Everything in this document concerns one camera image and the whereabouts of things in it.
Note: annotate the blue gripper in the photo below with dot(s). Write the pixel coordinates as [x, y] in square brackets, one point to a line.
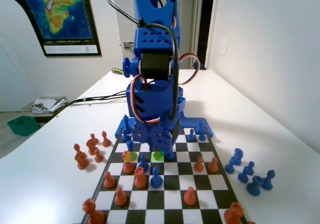
[153, 135]

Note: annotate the red pawn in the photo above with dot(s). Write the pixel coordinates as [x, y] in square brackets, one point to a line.
[199, 166]
[98, 157]
[190, 197]
[213, 166]
[120, 199]
[157, 156]
[109, 182]

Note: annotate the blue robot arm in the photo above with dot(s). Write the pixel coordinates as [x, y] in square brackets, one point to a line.
[152, 39]

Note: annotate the tall blue chess piece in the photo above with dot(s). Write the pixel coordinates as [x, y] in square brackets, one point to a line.
[200, 127]
[127, 126]

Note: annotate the red chess piece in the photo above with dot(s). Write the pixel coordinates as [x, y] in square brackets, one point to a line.
[128, 167]
[251, 222]

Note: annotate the blue bishop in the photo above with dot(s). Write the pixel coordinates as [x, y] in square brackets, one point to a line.
[143, 165]

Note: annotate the black and white chessboard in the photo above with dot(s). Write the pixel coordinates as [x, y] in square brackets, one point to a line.
[175, 174]

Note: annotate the large blue pawn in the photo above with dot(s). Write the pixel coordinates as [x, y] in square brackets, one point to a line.
[156, 180]

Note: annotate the red bishop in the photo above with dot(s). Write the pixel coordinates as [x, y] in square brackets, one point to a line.
[106, 141]
[77, 149]

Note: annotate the red queen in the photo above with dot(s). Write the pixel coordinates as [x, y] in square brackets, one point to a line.
[82, 162]

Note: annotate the blue object in doorway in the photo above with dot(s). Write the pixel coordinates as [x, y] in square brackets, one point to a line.
[200, 66]

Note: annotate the blue knight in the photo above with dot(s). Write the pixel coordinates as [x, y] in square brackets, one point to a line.
[237, 156]

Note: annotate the white door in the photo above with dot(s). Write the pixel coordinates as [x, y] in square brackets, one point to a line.
[118, 34]

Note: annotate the pile of papers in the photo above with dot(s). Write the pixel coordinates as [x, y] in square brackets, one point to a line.
[47, 104]

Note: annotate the blue rook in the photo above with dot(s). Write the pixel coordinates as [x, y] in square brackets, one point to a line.
[254, 187]

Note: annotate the blue king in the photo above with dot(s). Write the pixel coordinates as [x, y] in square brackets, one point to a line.
[268, 181]

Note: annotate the green plastic box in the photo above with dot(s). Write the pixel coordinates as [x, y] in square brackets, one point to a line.
[23, 126]

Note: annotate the framed New Zealand map poster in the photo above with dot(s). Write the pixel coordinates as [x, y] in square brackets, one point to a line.
[62, 14]

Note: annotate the white arched panel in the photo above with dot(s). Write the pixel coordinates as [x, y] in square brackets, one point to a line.
[15, 59]

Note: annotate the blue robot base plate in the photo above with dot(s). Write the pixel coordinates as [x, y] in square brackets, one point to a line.
[190, 122]

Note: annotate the white light switch plate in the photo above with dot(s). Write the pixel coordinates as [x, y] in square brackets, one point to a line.
[222, 46]

